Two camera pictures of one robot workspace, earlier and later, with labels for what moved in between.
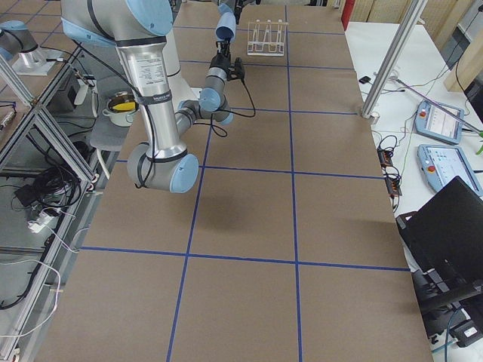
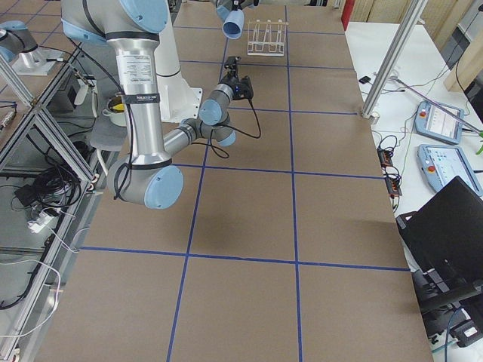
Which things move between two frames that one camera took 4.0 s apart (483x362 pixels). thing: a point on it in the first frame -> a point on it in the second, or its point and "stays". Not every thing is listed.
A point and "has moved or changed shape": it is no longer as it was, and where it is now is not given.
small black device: x=364 y=80 stays
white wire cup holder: x=266 y=38 stays
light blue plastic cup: x=226 y=23 has moved or changed shape
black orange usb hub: x=392 y=177 stays
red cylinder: x=348 y=9 stays
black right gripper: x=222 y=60 -> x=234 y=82
